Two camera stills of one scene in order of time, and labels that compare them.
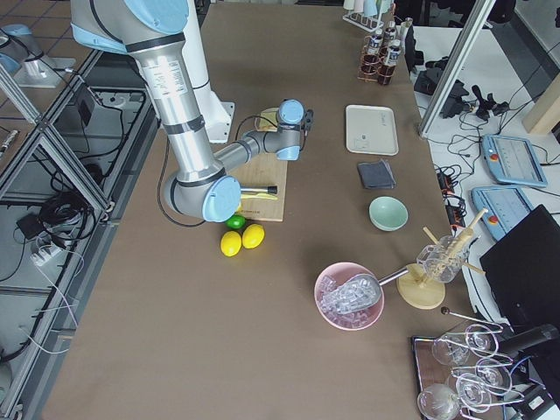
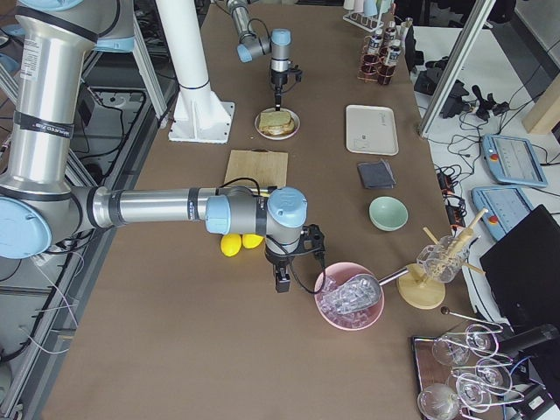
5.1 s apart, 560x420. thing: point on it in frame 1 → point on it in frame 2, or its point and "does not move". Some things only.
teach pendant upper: [513, 160] does not move
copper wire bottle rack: [371, 68] does not move
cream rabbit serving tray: [371, 129] does not move
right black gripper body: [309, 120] → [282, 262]
